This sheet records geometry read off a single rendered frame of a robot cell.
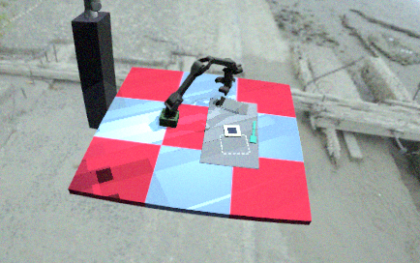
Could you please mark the white square tile with dark grey centre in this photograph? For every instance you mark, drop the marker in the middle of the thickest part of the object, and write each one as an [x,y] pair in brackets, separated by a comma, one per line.
[232,131]

